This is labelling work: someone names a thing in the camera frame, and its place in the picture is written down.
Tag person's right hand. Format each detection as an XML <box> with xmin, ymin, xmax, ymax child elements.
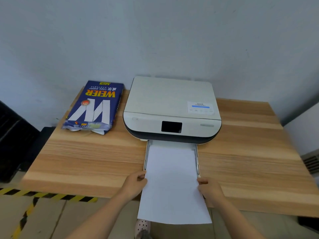
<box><xmin>197</xmin><ymin>177</ymin><xmax>226</xmax><ymax>208</ymax></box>

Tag person's left hand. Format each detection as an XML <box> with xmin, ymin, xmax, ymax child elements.
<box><xmin>124</xmin><ymin>170</ymin><xmax>148</xmax><ymax>201</ymax></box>

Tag white paper sheets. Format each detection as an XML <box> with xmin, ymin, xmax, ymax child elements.
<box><xmin>137</xmin><ymin>144</ymin><xmax>213</xmax><ymax>225</ymax></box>

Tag white printer tray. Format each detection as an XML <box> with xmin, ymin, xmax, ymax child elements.
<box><xmin>143</xmin><ymin>139</ymin><xmax>201</xmax><ymax>178</ymax></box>

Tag blue copy paper ream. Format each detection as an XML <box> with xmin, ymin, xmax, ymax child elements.
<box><xmin>61</xmin><ymin>80</ymin><xmax>125</xmax><ymax>135</ymax></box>

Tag person's left forearm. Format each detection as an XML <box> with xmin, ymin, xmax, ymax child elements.
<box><xmin>66</xmin><ymin>190</ymin><xmax>136</xmax><ymax>239</ymax></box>

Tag person's right forearm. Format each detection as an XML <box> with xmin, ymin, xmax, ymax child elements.
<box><xmin>210</xmin><ymin>196</ymin><xmax>266</xmax><ymax>239</ymax></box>

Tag white printer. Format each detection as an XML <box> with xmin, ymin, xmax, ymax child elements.
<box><xmin>122</xmin><ymin>76</ymin><xmax>222</xmax><ymax>145</ymax></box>

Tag white perforated clog shoe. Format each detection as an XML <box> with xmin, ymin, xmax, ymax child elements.
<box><xmin>134</xmin><ymin>218</ymin><xmax>152</xmax><ymax>239</ymax></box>

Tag patterned grey trousers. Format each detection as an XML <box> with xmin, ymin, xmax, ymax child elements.
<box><xmin>136</xmin><ymin>230</ymin><xmax>153</xmax><ymax>239</ymax></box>

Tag yellow black hazard tape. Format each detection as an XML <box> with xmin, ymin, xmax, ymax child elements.
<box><xmin>0</xmin><ymin>188</ymin><xmax>98</xmax><ymax>203</ymax></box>
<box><xmin>11</xmin><ymin>196</ymin><xmax>40</xmax><ymax>239</ymax></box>

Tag black flatbed scanner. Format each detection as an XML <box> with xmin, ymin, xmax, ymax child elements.
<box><xmin>20</xmin><ymin>126</ymin><xmax>56</xmax><ymax>172</ymax></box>

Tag grey vent grille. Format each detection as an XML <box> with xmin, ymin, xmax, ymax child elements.
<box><xmin>301</xmin><ymin>149</ymin><xmax>319</xmax><ymax>175</ymax></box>

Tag black plastic crate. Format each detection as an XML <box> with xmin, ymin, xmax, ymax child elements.
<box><xmin>0</xmin><ymin>100</ymin><xmax>40</xmax><ymax>183</ymax></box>

